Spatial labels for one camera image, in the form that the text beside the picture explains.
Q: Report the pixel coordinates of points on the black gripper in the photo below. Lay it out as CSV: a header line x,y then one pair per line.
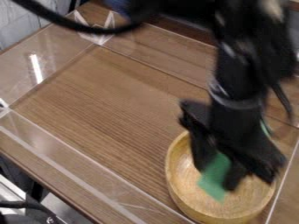
x,y
234,127

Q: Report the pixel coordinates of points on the green rectangular block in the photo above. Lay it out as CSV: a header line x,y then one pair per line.
x,y
214,175

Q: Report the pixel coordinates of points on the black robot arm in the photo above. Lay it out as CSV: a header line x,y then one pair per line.
x,y
256,59

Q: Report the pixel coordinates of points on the brown wooden bowl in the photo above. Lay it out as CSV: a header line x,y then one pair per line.
x,y
241,206

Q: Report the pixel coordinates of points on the clear acrylic tray wall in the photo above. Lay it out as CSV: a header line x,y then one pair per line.
x,y
90,118

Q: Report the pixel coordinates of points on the black metal table bracket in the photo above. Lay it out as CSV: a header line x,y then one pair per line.
x,y
41,215

